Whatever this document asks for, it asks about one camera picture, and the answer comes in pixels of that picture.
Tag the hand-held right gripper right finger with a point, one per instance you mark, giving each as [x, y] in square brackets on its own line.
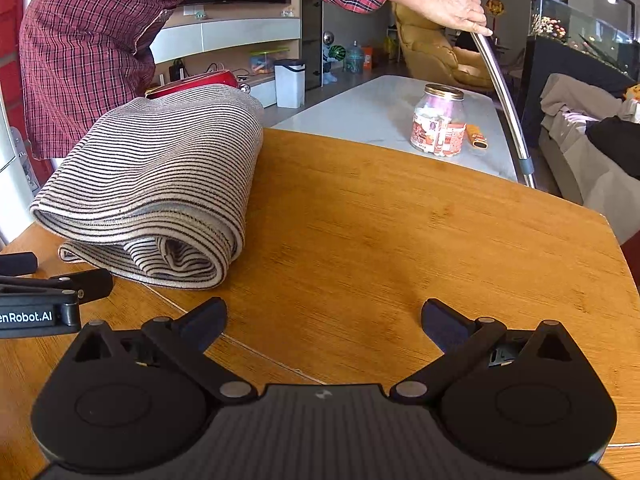
[445, 325]

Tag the black jacket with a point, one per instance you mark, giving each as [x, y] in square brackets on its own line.
[617, 142]

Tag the white trash bin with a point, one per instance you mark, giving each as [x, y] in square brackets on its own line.
[289, 85]

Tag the grey striped garment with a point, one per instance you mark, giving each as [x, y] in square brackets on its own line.
[160, 160]

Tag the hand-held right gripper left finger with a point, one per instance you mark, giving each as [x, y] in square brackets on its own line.
[202, 322]

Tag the glass fish tank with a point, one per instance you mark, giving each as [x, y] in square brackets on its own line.
[565, 20]

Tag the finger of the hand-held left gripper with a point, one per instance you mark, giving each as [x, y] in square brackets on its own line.
[20, 264]
[95, 282]

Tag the yellow armchair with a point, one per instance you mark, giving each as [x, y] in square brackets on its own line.
[430, 55]

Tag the clear box with green lid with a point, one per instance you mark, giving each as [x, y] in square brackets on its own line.
[265, 62]

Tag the small orange box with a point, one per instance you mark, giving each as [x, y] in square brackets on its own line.
[476, 137]

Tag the dark fish tank cabinet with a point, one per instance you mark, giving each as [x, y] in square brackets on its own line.
[535, 90]

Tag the orange carton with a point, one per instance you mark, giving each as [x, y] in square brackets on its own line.
[367, 57]

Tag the beige sofa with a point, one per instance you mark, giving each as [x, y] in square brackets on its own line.
[585, 175]

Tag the glass jar with gold lid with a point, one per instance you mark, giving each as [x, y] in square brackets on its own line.
[439, 125]

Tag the green striped ball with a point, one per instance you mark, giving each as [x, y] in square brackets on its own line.
[336, 51]

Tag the beige blanket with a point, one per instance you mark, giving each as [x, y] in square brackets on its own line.
[570, 92]

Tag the grey television cabinet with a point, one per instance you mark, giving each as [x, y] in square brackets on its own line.
[240, 32]

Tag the grey coffee table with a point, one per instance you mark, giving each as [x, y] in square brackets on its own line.
[360, 115]

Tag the blue water jug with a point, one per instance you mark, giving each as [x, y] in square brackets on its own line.
[355, 60]

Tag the orange wall ornament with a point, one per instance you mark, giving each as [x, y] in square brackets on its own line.
[495, 7]

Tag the yellow duck plush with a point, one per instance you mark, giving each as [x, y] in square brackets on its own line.
[632, 91]

